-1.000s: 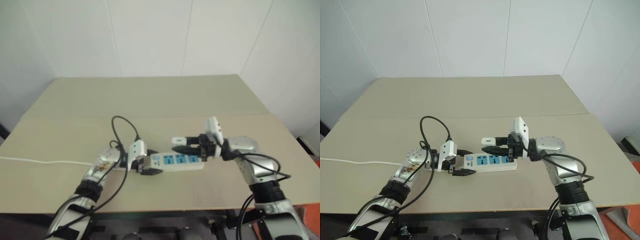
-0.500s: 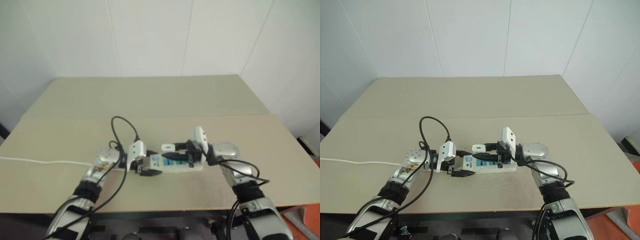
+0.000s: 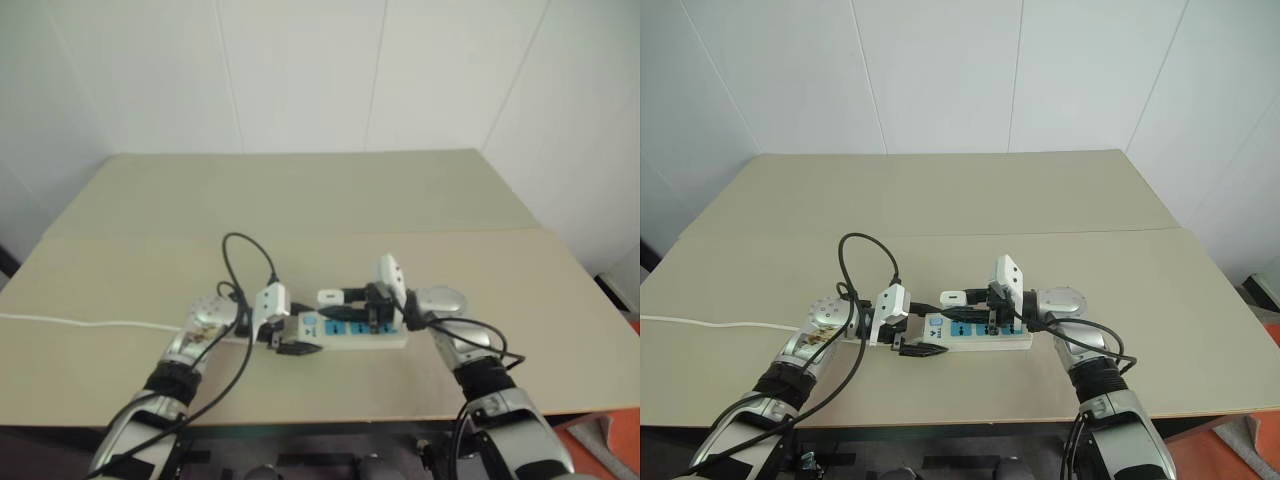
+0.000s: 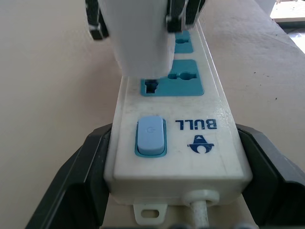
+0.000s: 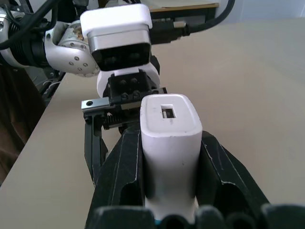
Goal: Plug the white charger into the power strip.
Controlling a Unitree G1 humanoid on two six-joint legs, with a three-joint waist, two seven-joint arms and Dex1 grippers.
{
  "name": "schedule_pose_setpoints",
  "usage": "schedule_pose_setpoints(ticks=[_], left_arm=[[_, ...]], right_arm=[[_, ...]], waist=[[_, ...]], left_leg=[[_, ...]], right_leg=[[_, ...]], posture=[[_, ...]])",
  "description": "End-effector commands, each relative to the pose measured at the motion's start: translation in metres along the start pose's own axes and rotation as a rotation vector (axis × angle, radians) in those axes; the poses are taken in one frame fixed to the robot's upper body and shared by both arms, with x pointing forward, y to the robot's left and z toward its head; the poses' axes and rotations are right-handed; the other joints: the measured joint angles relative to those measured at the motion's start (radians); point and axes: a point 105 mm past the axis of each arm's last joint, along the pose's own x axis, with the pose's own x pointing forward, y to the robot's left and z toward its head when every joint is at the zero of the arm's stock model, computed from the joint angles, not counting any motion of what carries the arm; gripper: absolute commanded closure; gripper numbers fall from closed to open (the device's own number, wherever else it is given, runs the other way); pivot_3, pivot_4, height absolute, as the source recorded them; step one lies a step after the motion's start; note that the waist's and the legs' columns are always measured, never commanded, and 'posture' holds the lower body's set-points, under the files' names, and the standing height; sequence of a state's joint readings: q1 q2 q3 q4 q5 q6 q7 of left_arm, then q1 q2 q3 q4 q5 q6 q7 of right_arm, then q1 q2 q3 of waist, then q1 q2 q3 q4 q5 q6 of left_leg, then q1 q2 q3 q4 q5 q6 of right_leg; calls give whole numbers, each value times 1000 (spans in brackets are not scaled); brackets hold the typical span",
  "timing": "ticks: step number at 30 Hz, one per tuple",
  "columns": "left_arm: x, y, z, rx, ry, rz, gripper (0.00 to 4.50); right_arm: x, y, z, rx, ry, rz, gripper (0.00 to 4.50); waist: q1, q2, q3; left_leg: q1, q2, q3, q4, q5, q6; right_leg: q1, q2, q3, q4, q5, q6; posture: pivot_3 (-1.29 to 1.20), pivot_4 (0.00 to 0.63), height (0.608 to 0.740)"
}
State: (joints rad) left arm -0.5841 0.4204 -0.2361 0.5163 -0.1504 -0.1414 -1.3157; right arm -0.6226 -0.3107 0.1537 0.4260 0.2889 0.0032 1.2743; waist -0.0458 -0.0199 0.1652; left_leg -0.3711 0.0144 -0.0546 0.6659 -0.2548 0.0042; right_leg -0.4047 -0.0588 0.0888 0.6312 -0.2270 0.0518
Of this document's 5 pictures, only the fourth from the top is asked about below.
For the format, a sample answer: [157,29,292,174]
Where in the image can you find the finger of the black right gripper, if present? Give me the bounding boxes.
[84,0,110,41]
[165,0,207,34]

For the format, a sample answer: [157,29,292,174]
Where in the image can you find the white power strip cable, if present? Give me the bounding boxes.
[189,199,212,229]

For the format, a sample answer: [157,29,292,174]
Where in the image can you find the white power strip blue sockets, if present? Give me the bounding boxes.
[103,22,254,226]

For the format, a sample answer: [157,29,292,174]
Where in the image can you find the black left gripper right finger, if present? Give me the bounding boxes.
[235,124,305,229]

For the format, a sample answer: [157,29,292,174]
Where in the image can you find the white charger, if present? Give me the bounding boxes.
[96,0,178,81]

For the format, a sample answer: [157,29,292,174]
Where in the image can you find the pale wooden board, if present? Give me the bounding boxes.
[270,0,305,24]

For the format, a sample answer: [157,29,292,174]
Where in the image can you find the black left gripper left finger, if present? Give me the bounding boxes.
[25,123,113,229]

